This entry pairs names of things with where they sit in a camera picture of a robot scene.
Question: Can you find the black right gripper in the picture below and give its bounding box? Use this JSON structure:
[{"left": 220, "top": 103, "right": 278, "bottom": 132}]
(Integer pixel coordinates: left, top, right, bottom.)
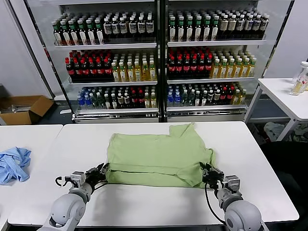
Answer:
[{"left": 199, "top": 162, "right": 226, "bottom": 190}]

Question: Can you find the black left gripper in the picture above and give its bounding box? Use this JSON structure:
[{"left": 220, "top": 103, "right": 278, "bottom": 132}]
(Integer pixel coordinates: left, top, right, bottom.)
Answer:
[{"left": 84, "top": 163, "right": 111, "bottom": 185}]

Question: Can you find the light green t-shirt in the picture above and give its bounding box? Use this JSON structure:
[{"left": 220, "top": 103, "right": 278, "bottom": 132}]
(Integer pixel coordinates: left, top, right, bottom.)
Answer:
[{"left": 105, "top": 122, "right": 217, "bottom": 189}]

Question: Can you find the white metal shelf board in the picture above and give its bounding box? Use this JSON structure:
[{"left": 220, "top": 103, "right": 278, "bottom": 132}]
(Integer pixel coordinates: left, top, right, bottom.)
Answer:
[
  {"left": 167, "top": 39, "right": 267, "bottom": 47},
  {"left": 167, "top": 77, "right": 256, "bottom": 84},
  {"left": 166, "top": 104, "right": 248, "bottom": 114},
  {"left": 68, "top": 80, "right": 158, "bottom": 87},
  {"left": 74, "top": 107, "right": 159, "bottom": 116},
  {"left": 54, "top": 42, "right": 157, "bottom": 51}
]

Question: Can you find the crumpled light blue shirt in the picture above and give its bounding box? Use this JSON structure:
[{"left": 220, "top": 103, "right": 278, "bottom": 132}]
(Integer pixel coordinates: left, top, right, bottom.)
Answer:
[{"left": 0, "top": 146, "right": 32, "bottom": 186}]

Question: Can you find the yellow tea bottle green label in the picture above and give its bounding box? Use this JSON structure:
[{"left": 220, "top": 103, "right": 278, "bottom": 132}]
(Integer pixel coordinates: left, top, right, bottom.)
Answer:
[
  {"left": 141, "top": 60, "right": 150, "bottom": 81},
  {"left": 219, "top": 58, "right": 228, "bottom": 78},
  {"left": 227, "top": 57, "right": 235, "bottom": 78},
  {"left": 127, "top": 61, "right": 135, "bottom": 82},
  {"left": 134, "top": 61, "right": 142, "bottom": 82},
  {"left": 149, "top": 60, "right": 157, "bottom": 81},
  {"left": 112, "top": 62, "right": 120, "bottom": 82},
  {"left": 119, "top": 62, "right": 127, "bottom": 82},
  {"left": 234, "top": 57, "right": 242, "bottom": 77},
  {"left": 248, "top": 56, "right": 256, "bottom": 77},
  {"left": 211, "top": 58, "right": 220, "bottom": 79},
  {"left": 241, "top": 57, "right": 249, "bottom": 77}
]

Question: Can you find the grey green crumpled cloth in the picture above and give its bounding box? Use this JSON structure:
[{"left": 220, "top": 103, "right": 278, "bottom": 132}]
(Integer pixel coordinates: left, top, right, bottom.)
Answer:
[{"left": 291, "top": 123, "right": 308, "bottom": 142}]

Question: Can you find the open brown cardboard box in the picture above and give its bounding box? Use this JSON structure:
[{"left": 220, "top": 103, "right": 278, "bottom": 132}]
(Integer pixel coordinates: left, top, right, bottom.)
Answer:
[{"left": 0, "top": 95, "right": 55, "bottom": 126}]

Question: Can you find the white side table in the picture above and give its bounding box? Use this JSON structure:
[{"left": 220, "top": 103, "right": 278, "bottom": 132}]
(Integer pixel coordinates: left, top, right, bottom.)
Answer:
[{"left": 243, "top": 77, "right": 308, "bottom": 141}]

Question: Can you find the grey metal parts bundle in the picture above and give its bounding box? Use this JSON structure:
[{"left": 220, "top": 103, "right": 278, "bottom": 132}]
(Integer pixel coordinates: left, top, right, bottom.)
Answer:
[{"left": 0, "top": 103, "right": 30, "bottom": 114}]

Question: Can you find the clear plastic jar white lid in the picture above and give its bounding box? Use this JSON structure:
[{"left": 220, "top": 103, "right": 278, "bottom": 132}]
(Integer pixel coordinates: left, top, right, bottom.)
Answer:
[{"left": 291, "top": 61, "right": 308, "bottom": 96}]

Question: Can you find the green cap dark tea bottle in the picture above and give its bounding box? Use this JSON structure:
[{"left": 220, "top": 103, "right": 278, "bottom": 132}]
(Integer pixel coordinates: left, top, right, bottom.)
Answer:
[
  {"left": 68, "top": 20, "right": 79, "bottom": 46},
  {"left": 86, "top": 19, "right": 96, "bottom": 45},
  {"left": 53, "top": 21, "right": 62, "bottom": 46},
  {"left": 193, "top": 15, "right": 203, "bottom": 41},
  {"left": 94, "top": 18, "right": 105, "bottom": 45},
  {"left": 202, "top": 15, "right": 211, "bottom": 41},
  {"left": 185, "top": 15, "right": 194, "bottom": 41},
  {"left": 168, "top": 16, "right": 177, "bottom": 42},
  {"left": 60, "top": 20, "right": 70, "bottom": 46},
  {"left": 77, "top": 19, "right": 88, "bottom": 45},
  {"left": 176, "top": 16, "right": 185, "bottom": 42},
  {"left": 211, "top": 15, "right": 219, "bottom": 40}
]

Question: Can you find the white cap dark label bottle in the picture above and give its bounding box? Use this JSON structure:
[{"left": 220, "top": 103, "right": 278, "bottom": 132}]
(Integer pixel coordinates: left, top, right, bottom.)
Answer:
[
  {"left": 128, "top": 16, "right": 138, "bottom": 38},
  {"left": 145, "top": 14, "right": 154, "bottom": 38},
  {"left": 137, "top": 15, "right": 146, "bottom": 38},
  {"left": 236, "top": 14, "right": 245, "bottom": 39},
  {"left": 261, "top": 14, "right": 270, "bottom": 37},
  {"left": 103, "top": 17, "right": 113, "bottom": 39},
  {"left": 119, "top": 16, "right": 128, "bottom": 39},
  {"left": 253, "top": 14, "right": 262, "bottom": 38},
  {"left": 244, "top": 14, "right": 254, "bottom": 38},
  {"left": 111, "top": 17, "right": 120, "bottom": 39}
]

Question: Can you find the beige label dark bottle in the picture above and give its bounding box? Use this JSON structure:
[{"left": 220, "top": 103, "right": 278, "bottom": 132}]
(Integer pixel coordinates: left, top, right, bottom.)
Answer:
[
  {"left": 228, "top": 14, "right": 237, "bottom": 39},
  {"left": 220, "top": 14, "right": 229, "bottom": 39}
]

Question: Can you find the glass door beverage cabinet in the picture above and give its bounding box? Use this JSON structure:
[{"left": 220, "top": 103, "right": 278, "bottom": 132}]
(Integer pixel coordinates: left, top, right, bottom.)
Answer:
[
  {"left": 161, "top": 0, "right": 296, "bottom": 123},
  {"left": 8, "top": 0, "right": 162, "bottom": 124}
]

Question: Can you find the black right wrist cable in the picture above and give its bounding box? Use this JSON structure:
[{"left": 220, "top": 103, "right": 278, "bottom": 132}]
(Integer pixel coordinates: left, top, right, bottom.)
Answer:
[{"left": 204, "top": 182, "right": 226, "bottom": 223}]

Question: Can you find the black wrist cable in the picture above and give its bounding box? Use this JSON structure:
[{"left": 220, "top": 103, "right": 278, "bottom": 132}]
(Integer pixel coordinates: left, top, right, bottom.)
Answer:
[
  {"left": 55, "top": 176, "right": 108, "bottom": 190},
  {"left": 204, "top": 182, "right": 226, "bottom": 223}
]

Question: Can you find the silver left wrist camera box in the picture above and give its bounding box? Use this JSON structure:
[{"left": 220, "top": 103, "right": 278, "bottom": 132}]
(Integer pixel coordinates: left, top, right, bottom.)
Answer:
[{"left": 69, "top": 171, "right": 86, "bottom": 187}]

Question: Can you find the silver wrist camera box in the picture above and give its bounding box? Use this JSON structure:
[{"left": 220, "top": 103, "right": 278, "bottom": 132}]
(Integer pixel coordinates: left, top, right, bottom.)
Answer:
[
  {"left": 69, "top": 171, "right": 86, "bottom": 187},
  {"left": 223, "top": 175, "right": 242, "bottom": 192}
]

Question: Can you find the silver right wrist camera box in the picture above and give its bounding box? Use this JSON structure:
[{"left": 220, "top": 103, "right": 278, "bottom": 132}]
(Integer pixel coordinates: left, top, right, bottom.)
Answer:
[{"left": 223, "top": 175, "right": 242, "bottom": 192}]

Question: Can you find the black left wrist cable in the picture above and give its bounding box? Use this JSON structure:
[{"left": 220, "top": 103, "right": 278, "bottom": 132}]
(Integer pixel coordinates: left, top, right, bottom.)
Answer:
[{"left": 55, "top": 176, "right": 108, "bottom": 190}]

